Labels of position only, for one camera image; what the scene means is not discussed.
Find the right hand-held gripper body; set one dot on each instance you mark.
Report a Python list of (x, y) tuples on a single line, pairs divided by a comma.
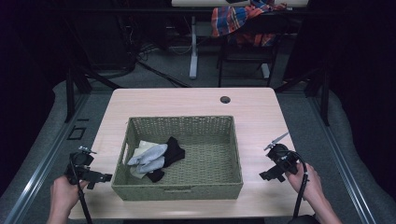
[(283, 160)]

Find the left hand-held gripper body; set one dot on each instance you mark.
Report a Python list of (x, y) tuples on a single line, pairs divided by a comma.
[(80, 161)]

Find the grey sock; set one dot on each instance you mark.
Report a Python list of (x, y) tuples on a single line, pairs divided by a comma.
[(148, 154), (151, 166)]

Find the cream sock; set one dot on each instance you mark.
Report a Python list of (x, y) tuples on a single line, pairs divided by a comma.
[(141, 146)]

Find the green woven basket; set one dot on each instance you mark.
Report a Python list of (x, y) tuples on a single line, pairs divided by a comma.
[(205, 161)]

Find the black sock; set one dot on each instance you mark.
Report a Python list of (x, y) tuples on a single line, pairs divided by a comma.
[(174, 152)]

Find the person's left hand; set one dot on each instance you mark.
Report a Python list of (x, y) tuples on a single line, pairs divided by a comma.
[(63, 194)]

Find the person's right hand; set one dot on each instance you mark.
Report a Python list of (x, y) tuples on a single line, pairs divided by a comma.
[(309, 183)]

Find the black metal stand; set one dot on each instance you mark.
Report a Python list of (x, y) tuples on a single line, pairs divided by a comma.
[(325, 96), (70, 93)]

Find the black chair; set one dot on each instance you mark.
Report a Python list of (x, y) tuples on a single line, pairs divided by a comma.
[(267, 25)]

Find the white-legged desk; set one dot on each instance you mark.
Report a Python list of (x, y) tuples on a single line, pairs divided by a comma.
[(194, 46)]

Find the plaid cloth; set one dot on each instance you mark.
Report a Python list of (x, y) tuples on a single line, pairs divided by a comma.
[(230, 18)]

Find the black rectangular floor frame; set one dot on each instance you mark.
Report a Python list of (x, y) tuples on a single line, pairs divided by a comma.
[(69, 133)]

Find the aluminium floor rail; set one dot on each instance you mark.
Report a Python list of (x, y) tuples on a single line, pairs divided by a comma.
[(46, 161), (342, 161)]

